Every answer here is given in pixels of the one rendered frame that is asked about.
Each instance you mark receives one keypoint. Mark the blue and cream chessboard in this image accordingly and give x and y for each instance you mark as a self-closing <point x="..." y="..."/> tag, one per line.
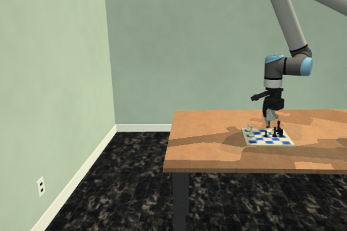
<point x="259" y="140"/>

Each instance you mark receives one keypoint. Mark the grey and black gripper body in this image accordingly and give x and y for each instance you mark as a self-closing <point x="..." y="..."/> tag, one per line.
<point x="274" y="100"/>

